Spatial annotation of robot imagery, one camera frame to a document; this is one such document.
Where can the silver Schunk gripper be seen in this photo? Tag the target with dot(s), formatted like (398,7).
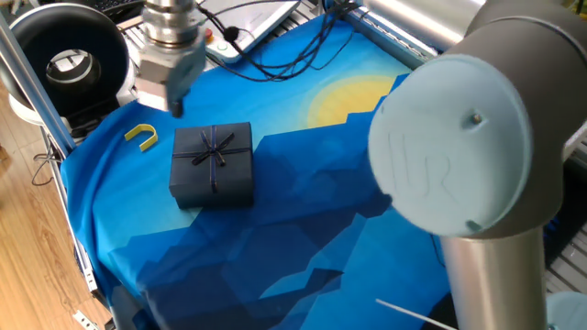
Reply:
(160,78)

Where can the yellow U-shaped piece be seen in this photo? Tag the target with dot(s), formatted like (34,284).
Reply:
(142,135)

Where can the white gripper adapter plate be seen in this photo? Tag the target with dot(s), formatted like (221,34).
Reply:
(172,47)

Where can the silver force torque sensor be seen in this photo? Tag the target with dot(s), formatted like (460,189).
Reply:
(172,23)

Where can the white teach pendant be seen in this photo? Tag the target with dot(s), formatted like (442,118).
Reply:
(257,23)

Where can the black keyboard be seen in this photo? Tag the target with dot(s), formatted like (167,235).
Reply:
(114,5)

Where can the black round container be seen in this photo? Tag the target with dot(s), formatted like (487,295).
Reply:
(69,27)

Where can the blue landscape print tablecloth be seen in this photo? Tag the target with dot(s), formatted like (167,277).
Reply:
(275,229)

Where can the black ridged foam mat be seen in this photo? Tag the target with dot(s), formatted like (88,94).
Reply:
(568,220)

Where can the light blue joint cap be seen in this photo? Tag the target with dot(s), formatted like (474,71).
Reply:
(568,311)

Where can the aluminium frame beam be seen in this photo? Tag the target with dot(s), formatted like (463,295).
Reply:
(32,87)

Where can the grey rail with screws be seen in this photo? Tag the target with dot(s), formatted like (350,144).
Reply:
(390,36)

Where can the silver metal bracket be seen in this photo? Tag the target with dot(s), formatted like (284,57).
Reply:
(85,320)

